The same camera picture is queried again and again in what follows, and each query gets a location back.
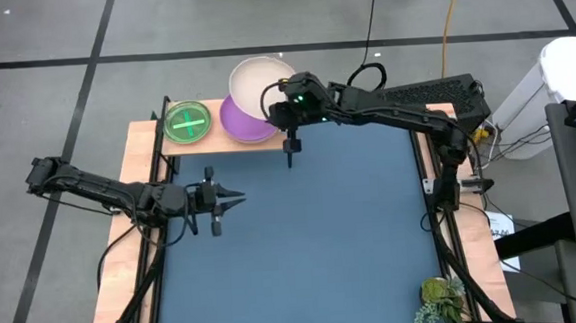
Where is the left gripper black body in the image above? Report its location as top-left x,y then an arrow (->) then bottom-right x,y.
181,165 -> 224,240

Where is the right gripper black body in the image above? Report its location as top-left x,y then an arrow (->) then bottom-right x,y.
264,69 -> 339,156

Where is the beige plate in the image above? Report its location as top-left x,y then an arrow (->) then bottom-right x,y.
226,54 -> 300,124

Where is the purple plastic plate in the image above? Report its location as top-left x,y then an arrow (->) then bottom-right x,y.
217,90 -> 282,148

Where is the green transparent plate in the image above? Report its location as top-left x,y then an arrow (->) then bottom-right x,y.
161,99 -> 215,147

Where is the light wooden table side board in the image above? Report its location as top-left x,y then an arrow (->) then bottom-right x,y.
75,119 -> 179,323
423,98 -> 518,323

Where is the yellow power plug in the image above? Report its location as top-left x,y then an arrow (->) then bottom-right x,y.
469,126 -> 491,147

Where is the small potted succulent plant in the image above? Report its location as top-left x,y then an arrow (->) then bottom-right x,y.
407,273 -> 473,323

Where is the white paper sheet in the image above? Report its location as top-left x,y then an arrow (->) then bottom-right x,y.
483,209 -> 520,274

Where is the black cart base bar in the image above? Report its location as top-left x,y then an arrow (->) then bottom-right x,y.
492,211 -> 576,261

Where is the white bin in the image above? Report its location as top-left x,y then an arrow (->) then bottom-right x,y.
485,36 -> 576,163

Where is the wooden shelf with black frame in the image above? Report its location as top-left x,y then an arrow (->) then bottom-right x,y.
155,87 -> 297,178

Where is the long black cable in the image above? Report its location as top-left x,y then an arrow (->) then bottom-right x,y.
340,0 -> 390,93

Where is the yellow cable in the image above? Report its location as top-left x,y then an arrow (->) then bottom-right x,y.
435,0 -> 470,79

